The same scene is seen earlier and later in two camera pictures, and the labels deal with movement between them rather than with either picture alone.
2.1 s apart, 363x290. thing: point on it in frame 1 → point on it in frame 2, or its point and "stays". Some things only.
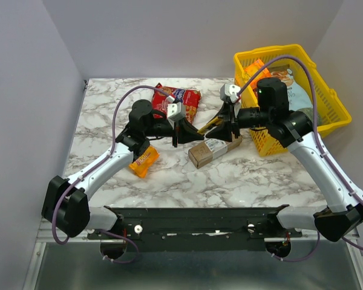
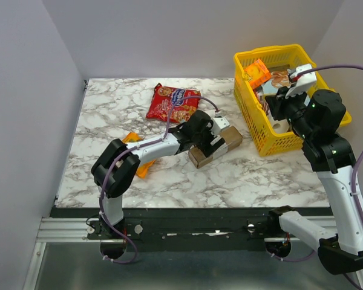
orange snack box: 251,69 stays
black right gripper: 232,121 → 276,103
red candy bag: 191,98 stays
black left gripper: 186,132 → 207,148
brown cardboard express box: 202,154 stays
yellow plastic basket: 330,115 stays
